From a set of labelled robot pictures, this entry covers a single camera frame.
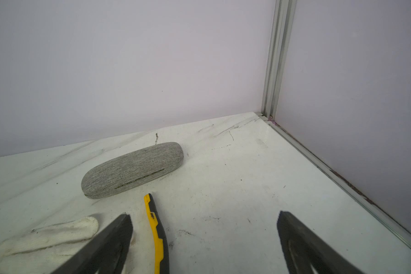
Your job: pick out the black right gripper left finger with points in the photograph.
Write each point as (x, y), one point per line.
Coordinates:
(106, 253)

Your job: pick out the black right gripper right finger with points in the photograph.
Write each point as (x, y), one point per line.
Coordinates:
(305, 252)

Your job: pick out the yellow black pliers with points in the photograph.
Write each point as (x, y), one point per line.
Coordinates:
(162, 259)

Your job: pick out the white work glove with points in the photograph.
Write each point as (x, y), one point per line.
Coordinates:
(43, 250)

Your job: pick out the grey fabric glasses case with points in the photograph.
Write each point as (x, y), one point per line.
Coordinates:
(132, 170)

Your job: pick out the aluminium frame corner post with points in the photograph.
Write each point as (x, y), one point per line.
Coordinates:
(279, 42)

